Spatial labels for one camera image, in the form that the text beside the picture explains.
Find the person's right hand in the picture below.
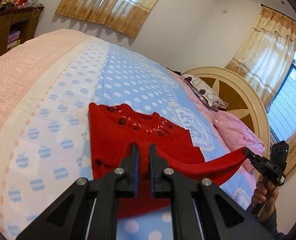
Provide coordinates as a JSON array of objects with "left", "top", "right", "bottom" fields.
[{"left": 251, "top": 176, "right": 279, "bottom": 219}]

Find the cream wooden headboard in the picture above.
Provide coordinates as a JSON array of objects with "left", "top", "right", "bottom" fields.
[{"left": 186, "top": 67, "right": 271, "bottom": 157}]

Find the red knitted sweater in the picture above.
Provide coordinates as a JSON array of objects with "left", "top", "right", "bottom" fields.
[{"left": 88, "top": 103, "right": 246, "bottom": 219}]

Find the pink folded quilt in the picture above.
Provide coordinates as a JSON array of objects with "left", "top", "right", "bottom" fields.
[{"left": 212, "top": 110, "right": 266, "bottom": 174}]

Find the patterned pillow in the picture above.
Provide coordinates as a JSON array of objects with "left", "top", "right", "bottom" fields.
[{"left": 182, "top": 74, "right": 228, "bottom": 111}]

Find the brown wooden desk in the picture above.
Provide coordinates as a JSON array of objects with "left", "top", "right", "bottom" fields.
[{"left": 0, "top": 6, "right": 44, "bottom": 56}]

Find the person's right forearm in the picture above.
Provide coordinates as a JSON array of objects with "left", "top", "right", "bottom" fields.
[{"left": 256, "top": 208, "right": 286, "bottom": 240}]

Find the colourful cloth on desk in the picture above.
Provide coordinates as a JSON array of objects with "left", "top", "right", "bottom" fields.
[{"left": 0, "top": 0, "right": 16, "bottom": 11}]

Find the beige side window curtain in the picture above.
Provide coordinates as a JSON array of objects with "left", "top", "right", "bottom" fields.
[{"left": 225, "top": 7, "right": 296, "bottom": 112}]

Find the bed with patterned sheet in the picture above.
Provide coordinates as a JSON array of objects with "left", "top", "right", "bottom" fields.
[{"left": 0, "top": 28, "right": 266, "bottom": 240}]

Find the black curtain rod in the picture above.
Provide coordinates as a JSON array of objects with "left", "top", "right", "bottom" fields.
[{"left": 260, "top": 3, "right": 296, "bottom": 28}]

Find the beige centre window curtain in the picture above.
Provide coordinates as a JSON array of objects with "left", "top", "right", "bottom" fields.
[{"left": 55, "top": 0, "right": 158, "bottom": 38}]

